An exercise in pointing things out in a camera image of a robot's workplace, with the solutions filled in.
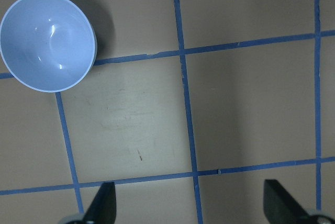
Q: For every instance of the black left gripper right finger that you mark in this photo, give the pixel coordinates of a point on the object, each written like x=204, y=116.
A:
x=280, y=207

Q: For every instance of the light blue bowl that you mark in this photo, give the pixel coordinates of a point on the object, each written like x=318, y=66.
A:
x=47, y=45

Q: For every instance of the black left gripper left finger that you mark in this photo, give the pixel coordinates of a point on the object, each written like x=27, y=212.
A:
x=103, y=206

